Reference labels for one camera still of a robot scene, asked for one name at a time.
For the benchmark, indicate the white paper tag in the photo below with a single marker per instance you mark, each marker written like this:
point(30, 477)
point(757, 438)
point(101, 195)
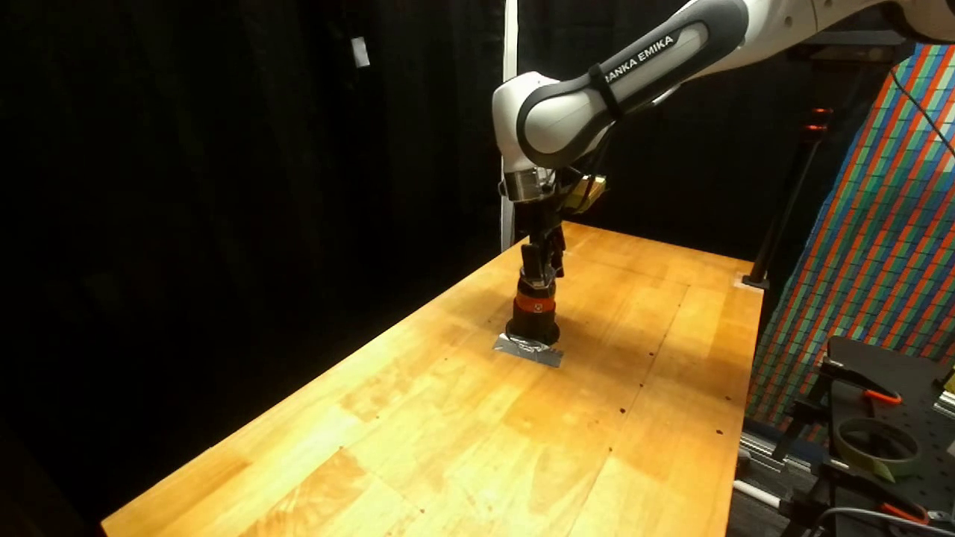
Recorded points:
point(360, 51)

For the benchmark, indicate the dark cylindrical can object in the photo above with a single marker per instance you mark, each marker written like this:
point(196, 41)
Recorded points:
point(533, 316)

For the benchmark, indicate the roll of tape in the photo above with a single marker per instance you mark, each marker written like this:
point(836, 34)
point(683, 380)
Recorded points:
point(879, 450)

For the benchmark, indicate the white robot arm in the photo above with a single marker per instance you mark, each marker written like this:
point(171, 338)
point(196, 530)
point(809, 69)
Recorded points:
point(545, 126)

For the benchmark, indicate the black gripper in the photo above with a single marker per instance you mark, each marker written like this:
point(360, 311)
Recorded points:
point(539, 222)

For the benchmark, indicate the black tripod stand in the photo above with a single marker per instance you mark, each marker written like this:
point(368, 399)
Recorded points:
point(845, 75)

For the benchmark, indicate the colourful patterned cloth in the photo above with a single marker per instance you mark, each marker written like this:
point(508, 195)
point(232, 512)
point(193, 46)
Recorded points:
point(879, 260)

